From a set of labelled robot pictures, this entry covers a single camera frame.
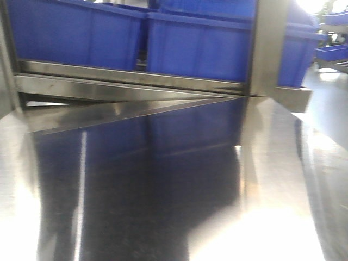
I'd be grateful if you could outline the blue bin right on shelf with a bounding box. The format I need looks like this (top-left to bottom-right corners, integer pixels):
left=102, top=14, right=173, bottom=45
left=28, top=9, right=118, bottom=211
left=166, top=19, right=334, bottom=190
left=146, top=13, right=327, bottom=88

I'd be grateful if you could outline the blue bin on shelf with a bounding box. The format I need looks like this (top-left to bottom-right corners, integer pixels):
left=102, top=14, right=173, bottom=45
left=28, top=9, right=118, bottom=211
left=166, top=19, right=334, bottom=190
left=146, top=13, right=327, bottom=88
left=6, top=1, right=147, bottom=70

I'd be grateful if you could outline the blue bin left on shelf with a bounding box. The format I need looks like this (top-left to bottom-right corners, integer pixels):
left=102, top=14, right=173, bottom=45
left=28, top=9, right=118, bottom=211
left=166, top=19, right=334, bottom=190
left=6, top=1, right=147, bottom=70

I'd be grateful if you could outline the steel shelf rack by table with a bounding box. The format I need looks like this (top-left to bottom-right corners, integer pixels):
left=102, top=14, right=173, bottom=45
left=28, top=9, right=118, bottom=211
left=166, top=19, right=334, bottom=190
left=0, top=0, right=313, bottom=134

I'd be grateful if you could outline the blue bin stacked on top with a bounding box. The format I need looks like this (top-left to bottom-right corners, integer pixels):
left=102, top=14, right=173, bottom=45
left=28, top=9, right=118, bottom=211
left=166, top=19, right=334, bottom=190
left=159, top=1, right=319, bottom=30

